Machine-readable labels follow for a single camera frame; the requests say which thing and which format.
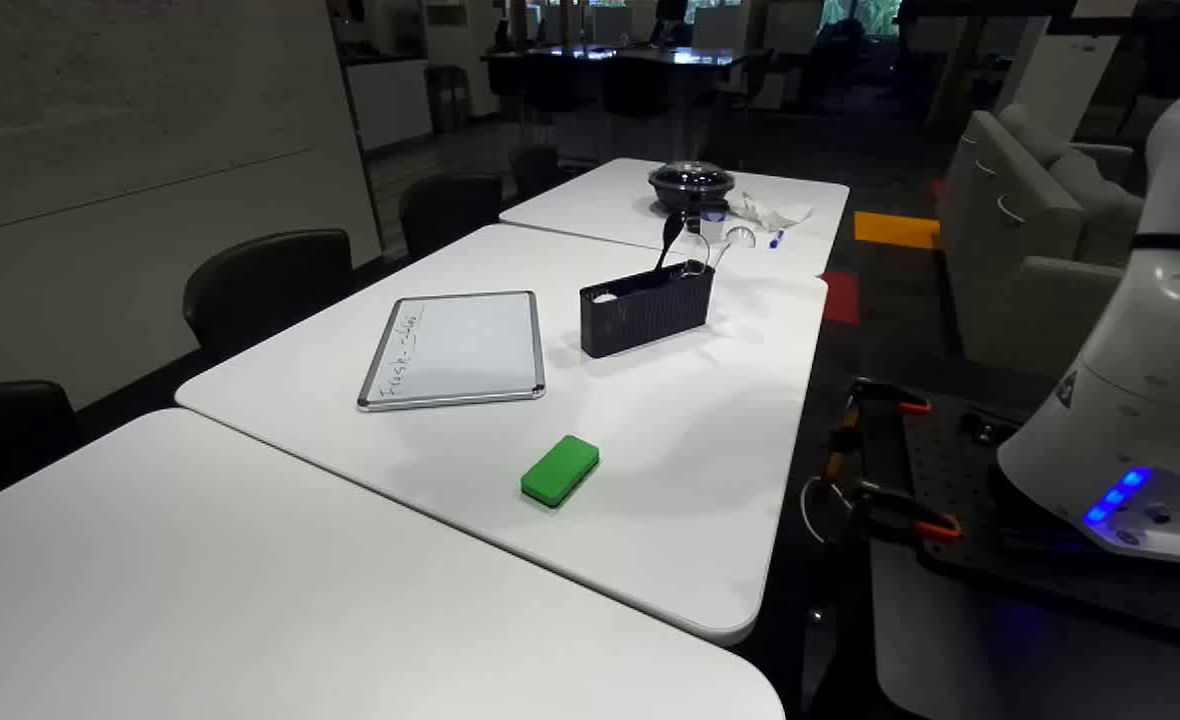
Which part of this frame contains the black spoon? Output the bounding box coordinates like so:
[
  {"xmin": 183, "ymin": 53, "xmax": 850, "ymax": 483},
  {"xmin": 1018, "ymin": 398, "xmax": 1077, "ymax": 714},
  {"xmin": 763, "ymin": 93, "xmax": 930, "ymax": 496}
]
[{"xmin": 656, "ymin": 204, "xmax": 686, "ymax": 276}]

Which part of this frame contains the green block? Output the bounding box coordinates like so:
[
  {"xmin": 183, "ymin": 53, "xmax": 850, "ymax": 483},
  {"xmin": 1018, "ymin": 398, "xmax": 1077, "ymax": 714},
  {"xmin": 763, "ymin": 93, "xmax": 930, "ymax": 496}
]
[{"xmin": 517, "ymin": 431, "xmax": 605, "ymax": 514}]

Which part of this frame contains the clear glass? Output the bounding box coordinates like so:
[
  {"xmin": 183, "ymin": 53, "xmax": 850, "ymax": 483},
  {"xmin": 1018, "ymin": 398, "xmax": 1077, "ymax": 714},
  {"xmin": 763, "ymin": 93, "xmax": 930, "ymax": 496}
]
[{"xmin": 690, "ymin": 212, "xmax": 769, "ymax": 274}]

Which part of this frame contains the black bowl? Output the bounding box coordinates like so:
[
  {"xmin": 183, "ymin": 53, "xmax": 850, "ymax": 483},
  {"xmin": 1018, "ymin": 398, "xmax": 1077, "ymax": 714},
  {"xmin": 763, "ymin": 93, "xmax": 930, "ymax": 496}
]
[{"xmin": 644, "ymin": 157, "xmax": 740, "ymax": 216}]

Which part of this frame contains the black office chair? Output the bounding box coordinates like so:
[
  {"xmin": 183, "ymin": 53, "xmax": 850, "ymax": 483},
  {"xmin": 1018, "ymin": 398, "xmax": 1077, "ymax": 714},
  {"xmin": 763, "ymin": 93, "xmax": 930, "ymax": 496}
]
[
  {"xmin": 0, "ymin": 377, "xmax": 80, "ymax": 518},
  {"xmin": 394, "ymin": 172, "xmax": 513, "ymax": 258},
  {"xmin": 178, "ymin": 226, "xmax": 360, "ymax": 360}
]

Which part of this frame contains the orange and black clamp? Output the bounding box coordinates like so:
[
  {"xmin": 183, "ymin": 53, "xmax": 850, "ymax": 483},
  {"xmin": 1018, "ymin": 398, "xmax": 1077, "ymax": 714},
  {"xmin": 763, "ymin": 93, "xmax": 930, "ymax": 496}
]
[
  {"xmin": 822, "ymin": 471, "xmax": 968, "ymax": 548},
  {"xmin": 841, "ymin": 377, "xmax": 940, "ymax": 443}
]

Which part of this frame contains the yellow floor marker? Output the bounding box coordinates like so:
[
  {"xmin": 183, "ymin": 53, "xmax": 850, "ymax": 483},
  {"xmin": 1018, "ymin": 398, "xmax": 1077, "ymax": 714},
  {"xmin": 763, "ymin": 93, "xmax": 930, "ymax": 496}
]
[{"xmin": 850, "ymin": 208, "xmax": 942, "ymax": 252}]

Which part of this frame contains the black robot stand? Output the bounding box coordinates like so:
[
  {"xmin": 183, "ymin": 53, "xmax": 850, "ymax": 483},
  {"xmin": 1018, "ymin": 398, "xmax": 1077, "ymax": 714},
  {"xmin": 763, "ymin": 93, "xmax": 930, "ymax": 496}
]
[{"xmin": 862, "ymin": 398, "xmax": 1180, "ymax": 720}]

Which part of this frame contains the white armchair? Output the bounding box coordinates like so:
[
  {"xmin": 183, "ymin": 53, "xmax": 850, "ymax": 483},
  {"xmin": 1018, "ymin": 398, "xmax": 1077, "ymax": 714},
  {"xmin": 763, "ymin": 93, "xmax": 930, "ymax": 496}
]
[{"xmin": 940, "ymin": 99, "xmax": 1149, "ymax": 380}]

